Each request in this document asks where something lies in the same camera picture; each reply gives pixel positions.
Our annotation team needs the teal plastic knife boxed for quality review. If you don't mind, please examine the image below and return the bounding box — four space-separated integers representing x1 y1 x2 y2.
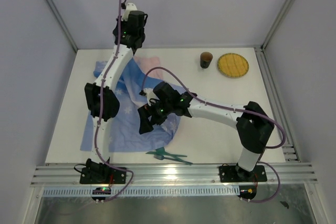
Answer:
146 151 186 158

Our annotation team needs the blue pink Elsa cloth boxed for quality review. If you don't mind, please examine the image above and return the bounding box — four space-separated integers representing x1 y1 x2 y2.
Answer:
80 55 190 154

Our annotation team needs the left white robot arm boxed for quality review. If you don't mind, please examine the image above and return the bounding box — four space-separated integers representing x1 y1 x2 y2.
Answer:
85 3 148 163

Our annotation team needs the yellow woven round plate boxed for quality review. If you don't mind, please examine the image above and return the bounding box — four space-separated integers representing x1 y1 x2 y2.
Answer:
217 53 249 78

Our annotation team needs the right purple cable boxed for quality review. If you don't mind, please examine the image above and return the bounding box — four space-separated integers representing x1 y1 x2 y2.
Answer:
141 67 287 204

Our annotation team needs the purple cable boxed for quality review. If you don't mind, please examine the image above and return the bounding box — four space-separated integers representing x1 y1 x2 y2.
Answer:
93 0 135 204
141 67 287 204

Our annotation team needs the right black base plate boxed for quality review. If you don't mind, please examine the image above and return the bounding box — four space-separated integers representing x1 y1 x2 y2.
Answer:
218 165 268 183

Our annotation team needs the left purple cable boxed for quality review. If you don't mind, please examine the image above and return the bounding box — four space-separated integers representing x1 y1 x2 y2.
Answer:
93 0 135 204

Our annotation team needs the aluminium front rail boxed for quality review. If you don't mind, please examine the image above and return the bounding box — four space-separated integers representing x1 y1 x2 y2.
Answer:
31 162 318 186

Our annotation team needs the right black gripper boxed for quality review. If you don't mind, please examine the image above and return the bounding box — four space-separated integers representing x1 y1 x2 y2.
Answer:
139 98 173 134

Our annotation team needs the dark teal plastic fork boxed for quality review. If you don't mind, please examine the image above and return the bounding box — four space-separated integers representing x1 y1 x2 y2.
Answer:
153 155 193 165

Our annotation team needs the teal plastic spoon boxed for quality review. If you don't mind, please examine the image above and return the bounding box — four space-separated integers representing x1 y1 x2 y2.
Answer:
155 147 187 157

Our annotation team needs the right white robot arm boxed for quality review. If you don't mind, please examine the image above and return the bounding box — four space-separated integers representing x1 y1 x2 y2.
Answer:
138 81 275 181

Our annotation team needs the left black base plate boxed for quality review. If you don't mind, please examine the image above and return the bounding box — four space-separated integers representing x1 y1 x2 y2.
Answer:
79 167 126 184

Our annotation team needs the white slotted cable duct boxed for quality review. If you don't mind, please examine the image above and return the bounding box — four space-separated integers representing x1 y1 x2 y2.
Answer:
42 185 240 197

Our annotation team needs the right aluminium side rail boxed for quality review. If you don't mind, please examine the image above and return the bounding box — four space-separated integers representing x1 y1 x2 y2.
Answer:
254 47 301 163

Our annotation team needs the brown paper cup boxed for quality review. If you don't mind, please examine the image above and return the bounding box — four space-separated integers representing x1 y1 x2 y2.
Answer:
200 52 213 69

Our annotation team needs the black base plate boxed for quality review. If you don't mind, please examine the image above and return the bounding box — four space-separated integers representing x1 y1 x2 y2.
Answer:
79 167 126 184
218 165 268 183

